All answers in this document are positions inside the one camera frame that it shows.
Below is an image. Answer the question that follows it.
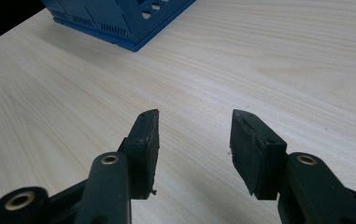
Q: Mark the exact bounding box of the blue plastic file rack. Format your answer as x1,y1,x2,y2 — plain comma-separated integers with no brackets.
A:
40,0,197,53

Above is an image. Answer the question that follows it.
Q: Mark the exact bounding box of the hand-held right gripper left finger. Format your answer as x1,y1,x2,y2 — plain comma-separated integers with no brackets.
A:
117,108,161,201

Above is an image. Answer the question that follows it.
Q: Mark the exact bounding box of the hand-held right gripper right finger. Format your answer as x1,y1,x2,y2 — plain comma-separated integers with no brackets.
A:
229,108,290,201

